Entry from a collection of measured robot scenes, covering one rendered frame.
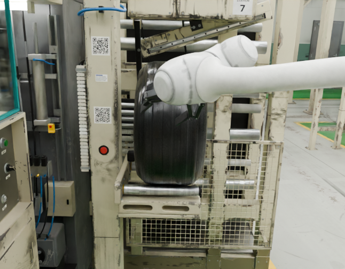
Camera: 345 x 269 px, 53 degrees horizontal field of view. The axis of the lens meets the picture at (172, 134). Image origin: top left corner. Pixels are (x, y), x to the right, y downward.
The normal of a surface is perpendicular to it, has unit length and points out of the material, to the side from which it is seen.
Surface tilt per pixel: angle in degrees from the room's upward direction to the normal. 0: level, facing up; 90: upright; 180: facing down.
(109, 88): 90
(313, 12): 90
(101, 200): 90
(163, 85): 99
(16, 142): 90
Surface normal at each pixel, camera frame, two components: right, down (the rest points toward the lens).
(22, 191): 0.00, 0.28
